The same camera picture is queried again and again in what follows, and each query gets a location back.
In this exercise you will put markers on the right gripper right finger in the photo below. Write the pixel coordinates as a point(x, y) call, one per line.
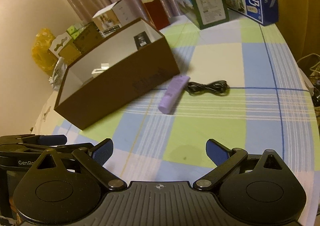
point(226, 161)

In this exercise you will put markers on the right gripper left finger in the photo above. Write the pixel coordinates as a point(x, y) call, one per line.
point(93, 160)

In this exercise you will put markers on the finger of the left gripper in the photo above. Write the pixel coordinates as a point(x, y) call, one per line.
point(9, 150)
point(34, 139)

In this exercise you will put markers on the purple cream tube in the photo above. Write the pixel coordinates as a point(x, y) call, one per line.
point(173, 92)

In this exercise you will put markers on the white hair claw clip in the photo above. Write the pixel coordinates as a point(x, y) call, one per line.
point(96, 72)

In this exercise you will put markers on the black product box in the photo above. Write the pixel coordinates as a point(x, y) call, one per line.
point(141, 40)

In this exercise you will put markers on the checked pastel tablecloth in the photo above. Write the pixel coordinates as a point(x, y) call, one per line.
point(267, 107)

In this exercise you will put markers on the large brown cardboard box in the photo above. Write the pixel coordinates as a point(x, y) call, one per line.
point(84, 100)

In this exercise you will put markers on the white crumpled plastic bag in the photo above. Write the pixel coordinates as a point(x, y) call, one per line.
point(58, 73)

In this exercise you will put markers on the brown cardboard carton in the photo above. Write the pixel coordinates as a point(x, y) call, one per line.
point(72, 47)

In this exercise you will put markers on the yellow plastic bag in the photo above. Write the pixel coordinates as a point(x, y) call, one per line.
point(41, 52)

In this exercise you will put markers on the green tissue packs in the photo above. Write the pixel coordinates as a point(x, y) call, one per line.
point(75, 30)

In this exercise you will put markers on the white humidifier box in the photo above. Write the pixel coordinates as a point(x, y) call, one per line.
point(113, 17)

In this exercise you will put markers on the dark red gift bag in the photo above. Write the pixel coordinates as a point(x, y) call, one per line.
point(156, 13)

